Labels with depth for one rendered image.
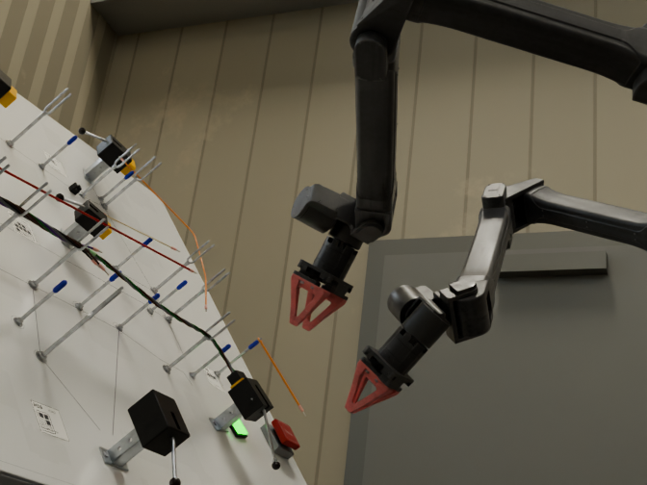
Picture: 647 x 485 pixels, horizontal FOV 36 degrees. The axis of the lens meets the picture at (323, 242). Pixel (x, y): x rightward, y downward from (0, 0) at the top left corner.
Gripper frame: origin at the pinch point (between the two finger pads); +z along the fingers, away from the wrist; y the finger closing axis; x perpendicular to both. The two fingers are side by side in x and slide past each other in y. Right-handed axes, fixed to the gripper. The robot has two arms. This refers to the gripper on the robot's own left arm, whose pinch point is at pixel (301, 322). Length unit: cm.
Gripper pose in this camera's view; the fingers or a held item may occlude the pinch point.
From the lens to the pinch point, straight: 162.0
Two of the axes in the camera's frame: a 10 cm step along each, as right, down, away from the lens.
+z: -4.6, 8.9, -0.3
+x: 8.1, 4.1, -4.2
